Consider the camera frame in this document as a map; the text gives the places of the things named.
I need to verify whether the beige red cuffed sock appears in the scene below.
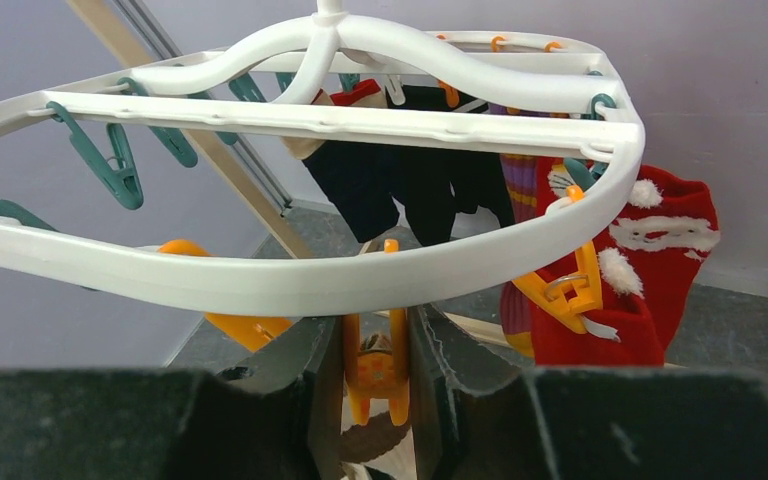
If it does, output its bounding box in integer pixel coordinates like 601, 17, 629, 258
282, 79, 389, 162

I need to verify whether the purple striped hanging sock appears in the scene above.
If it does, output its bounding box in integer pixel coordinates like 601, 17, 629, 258
489, 102, 571, 359

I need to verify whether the teal clothespin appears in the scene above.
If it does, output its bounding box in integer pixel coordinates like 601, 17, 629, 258
117, 77, 199, 168
46, 101, 144, 210

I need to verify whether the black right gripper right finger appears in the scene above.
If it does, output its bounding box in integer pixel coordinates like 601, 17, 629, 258
407, 304, 768, 479

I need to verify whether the white round sock hanger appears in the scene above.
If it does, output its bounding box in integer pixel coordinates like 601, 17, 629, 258
0, 11, 645, 316

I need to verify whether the orange clothespin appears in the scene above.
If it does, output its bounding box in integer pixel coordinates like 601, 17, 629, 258
157, 239, 293, 352
342, 238, 412, 427
513, 185, 605, 336

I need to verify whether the red santa pattern sock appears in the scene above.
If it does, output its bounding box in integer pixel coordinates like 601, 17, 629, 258
532, 165, 721, 367

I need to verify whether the white clothespin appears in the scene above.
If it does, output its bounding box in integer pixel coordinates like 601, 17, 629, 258
384, 75, 406, 106

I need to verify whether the cream white sock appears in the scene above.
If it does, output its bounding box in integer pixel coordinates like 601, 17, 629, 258
339, 332, 417, 479

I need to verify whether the wooden hanger stand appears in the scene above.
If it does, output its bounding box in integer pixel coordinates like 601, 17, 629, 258
65, 0, 768, 425

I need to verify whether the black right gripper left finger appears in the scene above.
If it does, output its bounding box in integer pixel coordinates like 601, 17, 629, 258
0, 317, 342, 479

